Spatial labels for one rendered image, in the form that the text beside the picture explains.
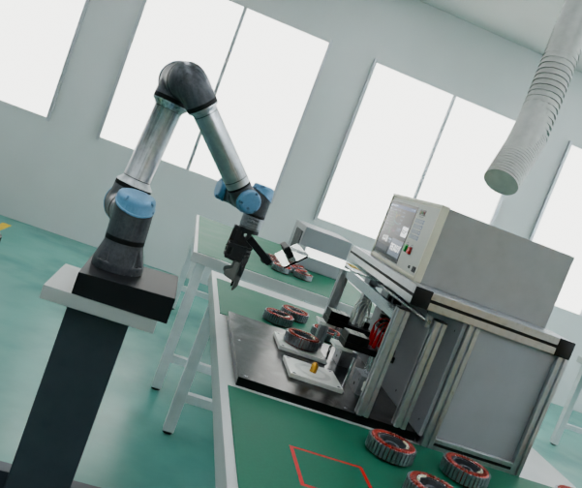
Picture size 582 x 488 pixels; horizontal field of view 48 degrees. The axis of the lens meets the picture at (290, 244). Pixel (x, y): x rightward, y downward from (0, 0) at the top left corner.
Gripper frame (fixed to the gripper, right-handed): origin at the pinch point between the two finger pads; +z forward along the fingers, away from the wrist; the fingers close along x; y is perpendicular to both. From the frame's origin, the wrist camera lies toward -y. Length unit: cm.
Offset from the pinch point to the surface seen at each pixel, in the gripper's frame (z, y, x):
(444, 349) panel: -14, -47, 69
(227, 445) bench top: 10, 3, 107
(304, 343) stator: 3.6, -21.7, 33.5
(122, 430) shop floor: 84, 17, -53
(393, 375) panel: 2, -47, 44
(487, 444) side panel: 4, -65, 73
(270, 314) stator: 6.3, -16.0, -4.2
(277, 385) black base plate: 7, -10, 70
